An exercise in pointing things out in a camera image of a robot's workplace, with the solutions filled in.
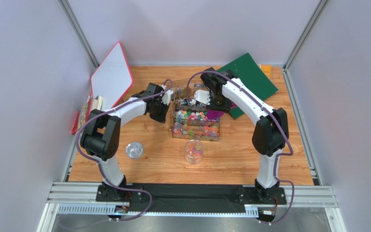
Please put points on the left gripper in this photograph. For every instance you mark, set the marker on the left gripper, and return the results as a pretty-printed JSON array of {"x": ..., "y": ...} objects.
[{"x": 162, "y": 118}]

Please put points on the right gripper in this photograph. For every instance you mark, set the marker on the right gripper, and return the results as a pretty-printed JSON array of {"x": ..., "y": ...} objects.
[{"x": 216, "y": 105}]

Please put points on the purple plastic scoop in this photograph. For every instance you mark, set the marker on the purple plastic scoop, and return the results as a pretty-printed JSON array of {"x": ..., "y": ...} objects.
[{"x": 212, "y": 113}]

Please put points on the clear plastic cup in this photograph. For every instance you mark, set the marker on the clear plastic cup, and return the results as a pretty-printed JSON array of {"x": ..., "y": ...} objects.
[{"x": 193, "y": 151}]

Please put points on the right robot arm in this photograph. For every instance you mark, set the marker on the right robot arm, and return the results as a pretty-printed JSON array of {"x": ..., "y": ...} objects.
[{"x": 271, "y": 125}]

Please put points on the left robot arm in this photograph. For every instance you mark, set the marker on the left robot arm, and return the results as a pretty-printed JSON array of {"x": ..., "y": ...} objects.
[{"x": 99, "y": 136}]

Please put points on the colourful star candy bin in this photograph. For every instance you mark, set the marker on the colourful star candy bin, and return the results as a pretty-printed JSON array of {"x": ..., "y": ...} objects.
[{"x": 194, "y": 114}]

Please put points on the lollipop candy bin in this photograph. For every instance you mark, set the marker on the lollipop candy bin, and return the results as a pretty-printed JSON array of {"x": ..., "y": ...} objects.
[{"x": 186, "y": 105}]

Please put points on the clear candy bin back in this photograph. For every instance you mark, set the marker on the clear candy bin back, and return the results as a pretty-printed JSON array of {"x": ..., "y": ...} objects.
[{"x": 184, "y": 90}]

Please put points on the translucent gummy candy bin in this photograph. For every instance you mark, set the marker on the translucent gummy candy bin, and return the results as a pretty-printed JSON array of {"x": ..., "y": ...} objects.
[{"x": 195, "y": 130}]

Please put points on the green clipboard folder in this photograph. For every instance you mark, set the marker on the green clipboard folder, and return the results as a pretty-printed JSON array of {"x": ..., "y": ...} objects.
[{"x": 252, "y": 76}]

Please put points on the orange notebook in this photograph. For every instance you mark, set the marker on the orange notebook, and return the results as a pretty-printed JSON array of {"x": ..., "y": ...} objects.
[{"x": 266, "y": 69}]

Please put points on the stack of books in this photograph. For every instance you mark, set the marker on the stack of books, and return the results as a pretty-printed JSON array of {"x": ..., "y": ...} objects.
[{"x": 83, "y": 114}]

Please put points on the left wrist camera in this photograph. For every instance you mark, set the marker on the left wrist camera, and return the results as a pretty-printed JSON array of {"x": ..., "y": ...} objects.
[{"x": 168, "y": 95}]

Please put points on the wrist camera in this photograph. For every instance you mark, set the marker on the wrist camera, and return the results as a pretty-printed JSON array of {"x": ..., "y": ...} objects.
[
  {"x": 168, "y": 95},
  {"x": 202, "y": 96}
]

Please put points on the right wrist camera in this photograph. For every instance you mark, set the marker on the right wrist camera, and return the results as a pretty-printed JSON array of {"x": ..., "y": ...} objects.
[{"x": 202, "y": 96}]

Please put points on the white board red frame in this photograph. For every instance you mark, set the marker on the white board red frame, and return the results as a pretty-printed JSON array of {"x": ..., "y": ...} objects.
[{"x": 113, "y": 78}]

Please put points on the aluminium front rail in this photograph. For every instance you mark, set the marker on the aluminium front rail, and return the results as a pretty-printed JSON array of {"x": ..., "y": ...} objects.
[{"x": 185, "y": 199}]

